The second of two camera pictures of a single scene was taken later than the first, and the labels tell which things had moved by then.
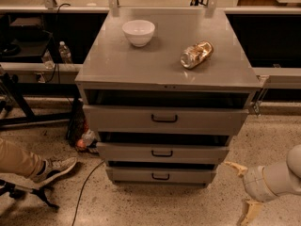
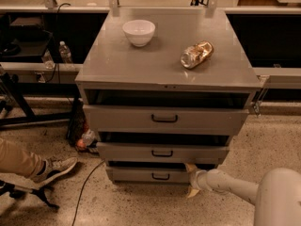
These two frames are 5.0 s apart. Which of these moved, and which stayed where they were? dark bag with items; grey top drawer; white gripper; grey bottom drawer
Moved: white gripper
Stayed: grey bottom drawer; grey top drawer; dark bag with items
